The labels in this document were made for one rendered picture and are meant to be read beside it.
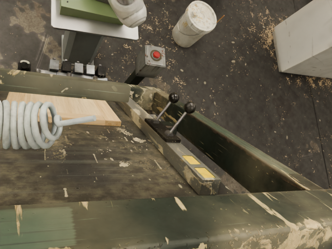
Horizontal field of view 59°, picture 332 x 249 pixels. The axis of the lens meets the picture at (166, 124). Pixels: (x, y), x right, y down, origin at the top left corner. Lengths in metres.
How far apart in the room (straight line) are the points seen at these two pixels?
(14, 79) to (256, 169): 0.71
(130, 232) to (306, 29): 3.25
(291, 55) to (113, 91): 3.26
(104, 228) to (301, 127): 3.38
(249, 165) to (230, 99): 2.17
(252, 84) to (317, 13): 0.92
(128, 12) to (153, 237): 1.32
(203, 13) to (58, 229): 2.57
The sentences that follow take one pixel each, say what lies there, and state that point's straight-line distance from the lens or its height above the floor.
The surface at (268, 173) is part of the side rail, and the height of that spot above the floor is 1.66.
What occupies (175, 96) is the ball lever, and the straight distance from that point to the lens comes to 0.97.
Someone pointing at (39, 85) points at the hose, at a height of 1.96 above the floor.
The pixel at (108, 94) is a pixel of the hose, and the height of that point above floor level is 1.96.
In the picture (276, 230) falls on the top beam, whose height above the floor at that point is 1.95.
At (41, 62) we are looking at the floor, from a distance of 2.49.
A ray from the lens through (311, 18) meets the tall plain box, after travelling 3.47.
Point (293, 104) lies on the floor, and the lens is 3.65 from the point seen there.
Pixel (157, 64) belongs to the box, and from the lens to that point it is 1.62.
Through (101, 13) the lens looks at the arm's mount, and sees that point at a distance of 1.79.
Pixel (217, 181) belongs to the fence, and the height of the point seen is 1.70.
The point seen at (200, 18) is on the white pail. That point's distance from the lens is 2.75.
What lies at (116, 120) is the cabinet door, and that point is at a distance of 1.04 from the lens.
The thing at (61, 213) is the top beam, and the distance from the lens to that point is 0.38.
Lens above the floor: 2.27
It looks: 62 degrees down
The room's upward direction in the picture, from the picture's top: 62 degrees clockwise
